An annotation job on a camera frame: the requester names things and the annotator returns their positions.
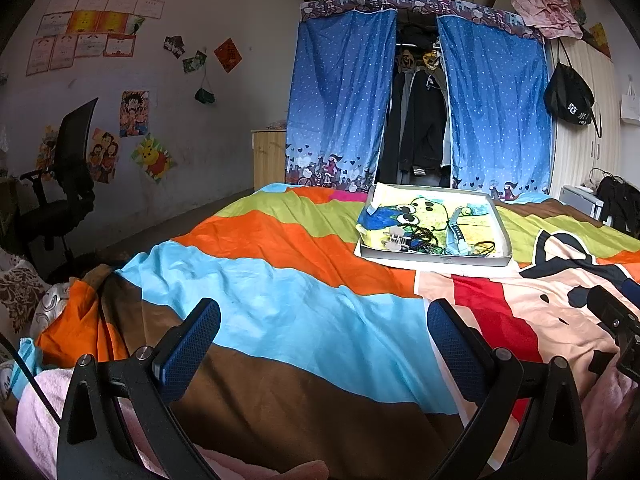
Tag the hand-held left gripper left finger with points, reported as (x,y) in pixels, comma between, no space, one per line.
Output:
(192,345)

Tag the colourful striped blanket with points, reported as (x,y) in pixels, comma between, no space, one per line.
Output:
(280,240)

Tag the hanging dark clothes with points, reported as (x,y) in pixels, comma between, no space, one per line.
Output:
(420,125)

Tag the white storage box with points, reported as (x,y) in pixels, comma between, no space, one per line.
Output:
(575,200)

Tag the grey hair claw clip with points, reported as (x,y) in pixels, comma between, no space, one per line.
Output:
(394,234)

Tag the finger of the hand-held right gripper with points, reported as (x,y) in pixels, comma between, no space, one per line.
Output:
(610,310)

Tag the pink towel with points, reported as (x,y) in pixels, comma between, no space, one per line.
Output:
(35,410)

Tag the small wall photo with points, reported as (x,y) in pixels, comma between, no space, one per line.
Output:
(195,61)
(174,46)

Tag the black office chair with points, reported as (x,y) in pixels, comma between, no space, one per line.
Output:
(75,160)

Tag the dark green hanging pouch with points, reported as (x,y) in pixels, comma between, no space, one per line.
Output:
(204,96)

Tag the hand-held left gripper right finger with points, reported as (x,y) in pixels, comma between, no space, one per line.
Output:
(452,345)

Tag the cartoon wall poster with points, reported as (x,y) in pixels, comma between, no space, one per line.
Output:
(47,150)

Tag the group of wall certificates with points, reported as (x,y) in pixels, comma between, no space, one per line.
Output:
(90,30)

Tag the white tray with cartoon drawing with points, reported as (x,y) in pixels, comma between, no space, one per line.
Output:
(430,259)

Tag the wooden cabinet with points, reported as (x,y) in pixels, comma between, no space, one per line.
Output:
(267,160)

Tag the brown patterned pillow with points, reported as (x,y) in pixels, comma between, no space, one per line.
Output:
(20,290)

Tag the pink cloth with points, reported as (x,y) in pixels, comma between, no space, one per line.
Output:
(547,12)

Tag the cream wardrobe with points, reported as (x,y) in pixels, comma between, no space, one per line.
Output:
(610,150)

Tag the blue fabric wardrobe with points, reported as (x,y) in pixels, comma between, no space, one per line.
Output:
(335,90)

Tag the yellow bear poster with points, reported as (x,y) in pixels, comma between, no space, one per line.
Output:
(152,157)

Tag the white paper bag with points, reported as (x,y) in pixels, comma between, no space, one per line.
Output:
(631,107)

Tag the anime character poster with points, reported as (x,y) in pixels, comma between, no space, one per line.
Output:
(134,112)

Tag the cartoon family poster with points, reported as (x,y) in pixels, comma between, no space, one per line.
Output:
(104,155)

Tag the red paper square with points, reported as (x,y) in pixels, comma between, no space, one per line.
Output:
(228,55)

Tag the orange painting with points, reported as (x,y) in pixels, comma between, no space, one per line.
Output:
(599,40)

